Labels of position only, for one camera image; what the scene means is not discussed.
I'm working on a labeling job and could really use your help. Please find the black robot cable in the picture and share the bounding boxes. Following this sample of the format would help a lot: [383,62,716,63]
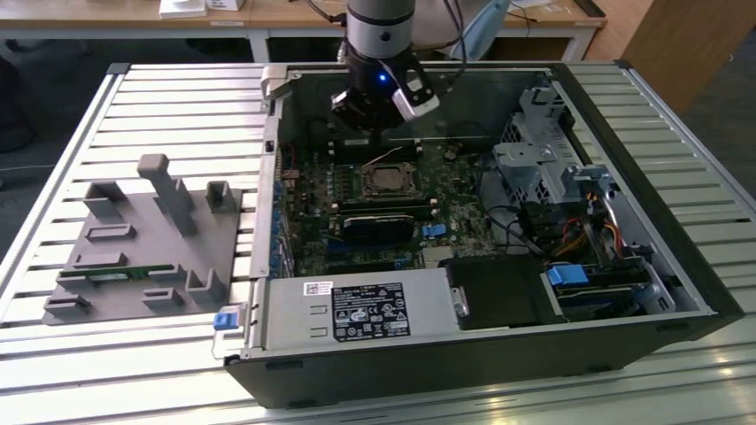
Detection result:
[436,0,475,97]

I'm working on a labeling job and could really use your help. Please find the black CPU socket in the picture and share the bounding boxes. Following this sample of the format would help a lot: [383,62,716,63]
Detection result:
[359,162,421,199]

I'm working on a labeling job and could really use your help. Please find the black open PC case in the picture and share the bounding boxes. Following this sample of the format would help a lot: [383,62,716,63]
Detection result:
[223,60,744,411]

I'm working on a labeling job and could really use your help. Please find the black RAM slot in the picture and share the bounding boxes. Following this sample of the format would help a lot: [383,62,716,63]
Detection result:
[336,198,428,208]
[329,140,420,154]
[339,205,431,216]
[333,150,421,164]

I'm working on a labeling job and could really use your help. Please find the white paper sheet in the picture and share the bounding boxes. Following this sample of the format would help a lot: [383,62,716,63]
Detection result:
[511,0,584,14]

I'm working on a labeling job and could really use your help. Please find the silver square CPU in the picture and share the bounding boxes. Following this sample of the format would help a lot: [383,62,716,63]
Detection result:
[375,170,412,189]

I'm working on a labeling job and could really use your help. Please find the grey parts rack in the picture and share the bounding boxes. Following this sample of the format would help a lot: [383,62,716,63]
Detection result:
[44,153,247,327]

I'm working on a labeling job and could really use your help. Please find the yellow red wire bundle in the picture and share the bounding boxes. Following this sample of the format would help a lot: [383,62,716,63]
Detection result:
[555,216,627,259]

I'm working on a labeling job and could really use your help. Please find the grey metal drive cage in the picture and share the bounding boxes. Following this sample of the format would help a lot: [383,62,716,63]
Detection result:
[492,86,619,207]

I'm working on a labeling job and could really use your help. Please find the metal socket cover frame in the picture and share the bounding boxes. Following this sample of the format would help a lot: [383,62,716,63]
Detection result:
[360,162,420,198]

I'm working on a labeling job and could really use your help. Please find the green motherboard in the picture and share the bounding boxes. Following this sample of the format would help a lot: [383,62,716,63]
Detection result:
[275,141,503,278]

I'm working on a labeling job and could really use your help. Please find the grey power supply unit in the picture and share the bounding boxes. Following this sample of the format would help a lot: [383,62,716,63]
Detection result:
[259,267,471,351]

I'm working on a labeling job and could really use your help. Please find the wooden desk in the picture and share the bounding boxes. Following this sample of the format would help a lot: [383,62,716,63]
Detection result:
[0,0,609,63]

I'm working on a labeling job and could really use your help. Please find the green RAM stick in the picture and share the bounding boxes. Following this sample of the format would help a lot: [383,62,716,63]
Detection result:
[61,264,179,281]

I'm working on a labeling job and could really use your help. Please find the wooden cabinet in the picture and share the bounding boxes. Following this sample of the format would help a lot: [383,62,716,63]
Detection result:
[581,0,756,114]

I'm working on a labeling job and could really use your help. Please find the black graphics card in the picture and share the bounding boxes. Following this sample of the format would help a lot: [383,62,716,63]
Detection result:
[339,212,419,244]

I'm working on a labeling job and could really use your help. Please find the hard disk in blue carrier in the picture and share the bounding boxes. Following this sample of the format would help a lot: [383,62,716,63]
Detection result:
[544,263,655,320]

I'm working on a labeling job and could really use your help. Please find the pale blue teach pendant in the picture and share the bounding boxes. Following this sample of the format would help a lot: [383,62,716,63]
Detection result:
[451,0,511,61]

